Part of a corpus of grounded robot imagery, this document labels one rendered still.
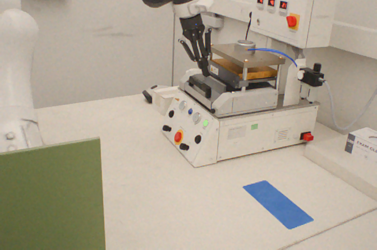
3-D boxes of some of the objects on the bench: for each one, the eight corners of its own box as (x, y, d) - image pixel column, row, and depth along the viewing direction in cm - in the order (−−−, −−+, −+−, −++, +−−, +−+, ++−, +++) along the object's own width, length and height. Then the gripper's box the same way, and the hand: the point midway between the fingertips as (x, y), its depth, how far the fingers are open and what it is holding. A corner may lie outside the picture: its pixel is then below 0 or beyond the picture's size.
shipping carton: (184, 101, 192) (185, 84, 188) (197, 110, 182) (198, 92, 178) (151, 106, 183) (151, 89, 180) (162, 116, 173) (163, 98, 169)
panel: (160, 130, 159) (179, 89, 156) (192, 165, 134) (215, 118, 131) (156, 128, 158) (175, 88, 155) (187, 163, 133) (210, 116, 130)
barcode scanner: (176, 94, 201) (176, 79, 198) (183, 99, 194) (183, 84, 191) (140, 99, 191) (140, 84, 188) (146, 105, 185) (147, 89, 182)
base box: (262, 112, 183) (266, 78, 177) (317, 147, 152) (325, 107, 146) (159, 129, 161) (160, 91, 154) (199, 174, 130) (202, 128, 123)
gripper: (201, 6, 134) (216, 65, 145) (168, 19, 130) (186, 79, 142) (211, 9, 127) (226, 71, 139) (176, 23, 124) (195, 86, 136)
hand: (203, 66), depth 139 cm, fingers closed
